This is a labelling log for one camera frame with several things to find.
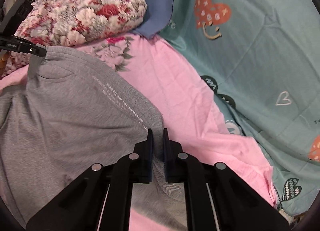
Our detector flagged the pink floral bed sheet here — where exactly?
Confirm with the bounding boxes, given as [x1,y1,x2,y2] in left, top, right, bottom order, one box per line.
[1,36,278,230]

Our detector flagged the teal heart-print quilt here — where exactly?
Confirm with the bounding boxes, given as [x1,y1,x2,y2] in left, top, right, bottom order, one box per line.
[161,0,319,216]

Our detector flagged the red floral rolled quilt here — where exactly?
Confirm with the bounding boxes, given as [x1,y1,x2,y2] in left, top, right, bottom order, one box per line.
[2,0,148,74]

